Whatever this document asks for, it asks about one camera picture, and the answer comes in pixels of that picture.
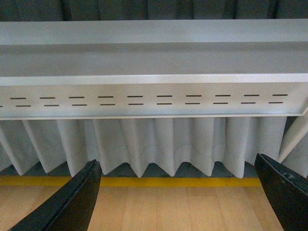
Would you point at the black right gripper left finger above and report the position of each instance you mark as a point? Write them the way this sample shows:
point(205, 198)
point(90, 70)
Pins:
point(70, 208)

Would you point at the white pleated curtain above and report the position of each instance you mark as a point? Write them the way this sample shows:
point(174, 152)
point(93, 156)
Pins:
point(215, 146)

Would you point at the yellow floor tape stripe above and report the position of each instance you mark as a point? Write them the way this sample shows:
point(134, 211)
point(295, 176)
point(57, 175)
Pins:
point(133, 182)

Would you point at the white perforated metal shelf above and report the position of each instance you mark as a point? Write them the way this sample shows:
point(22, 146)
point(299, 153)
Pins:
point(153, 69)

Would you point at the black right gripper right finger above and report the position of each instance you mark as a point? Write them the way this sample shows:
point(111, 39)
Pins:
point(286, 191)

